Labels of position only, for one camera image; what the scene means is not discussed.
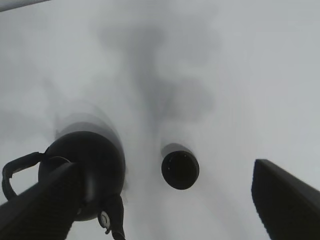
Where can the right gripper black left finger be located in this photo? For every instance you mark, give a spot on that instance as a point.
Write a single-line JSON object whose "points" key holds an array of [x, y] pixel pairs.
{"points": [[47, 210]]}

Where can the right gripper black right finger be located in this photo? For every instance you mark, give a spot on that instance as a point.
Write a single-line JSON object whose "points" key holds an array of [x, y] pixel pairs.
{"points": [[288, 208]]}

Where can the black round teapot kettle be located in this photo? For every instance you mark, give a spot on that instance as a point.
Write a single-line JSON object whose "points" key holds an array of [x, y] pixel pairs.
{"points": [[103, 175]]}

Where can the small black teacup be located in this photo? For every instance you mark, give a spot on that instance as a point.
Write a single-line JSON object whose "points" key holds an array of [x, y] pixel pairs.
{"points": [[180, 167]]}

